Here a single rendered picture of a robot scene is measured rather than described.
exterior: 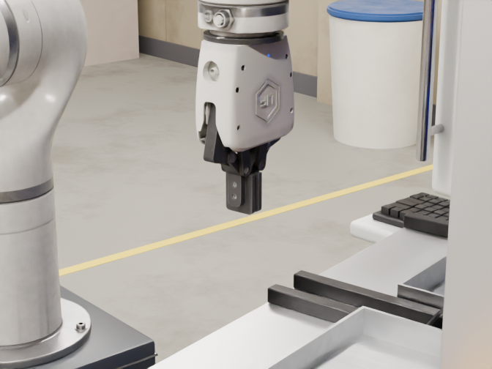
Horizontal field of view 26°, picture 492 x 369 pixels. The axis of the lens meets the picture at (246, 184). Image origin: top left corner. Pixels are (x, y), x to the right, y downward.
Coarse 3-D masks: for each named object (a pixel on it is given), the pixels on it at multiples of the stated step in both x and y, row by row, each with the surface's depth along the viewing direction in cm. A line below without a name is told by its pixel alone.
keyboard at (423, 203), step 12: (396, 204) 184; (408, 204) 184; (420, 204) 184; (432, 204) 184; (444, 204) 184; (372, 216) 183; (384, 216) 182; (396, 216) 181; (432, 216) 178; (444, 216) 179
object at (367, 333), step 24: (360, 312) 122; (336, 336) 119; (360, 336) 123; (384, 336) 122; (408, 336) 120; (432, 336) 118; (288, 360) 112; (312, 360) 115; (336, 360) 117; (360, 360) 117; (384, 360) 117; (408, 360) 117; (432, 360) 117
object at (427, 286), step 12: (432, 264) 135; (444, 264) 138; (420, 276) 133; (432, 276) 136; (444, 276) 139; (408, 288) 128; (420, 288) 134; (432, 288) 136; (420, 300) 128; (432, 300) 127
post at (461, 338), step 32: (480, 0) 70; (480, 32) 71; (480, 64) 71; (480, 96) 72; (480, 128) 72; (480, 160) 73; (480, 192) 74; (480, 224) 74; (448, 256) 76; (480, 256) 75; (448, 288) 77; (480, 288) 75; (448, 320) 78; (480, 320) 76; (448, 352) 78; (480, 352) 77
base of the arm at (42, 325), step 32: (0, 224) 118; (32, 224) 120; (0, 256) 119; (32, 256) 121; (0, 288) 120; (32, 288) 122; (0, 320) 122; (32, 320) 123; (64, 320) 130; (0, 352) 122; (32, 352) 122; (64, 352) 123
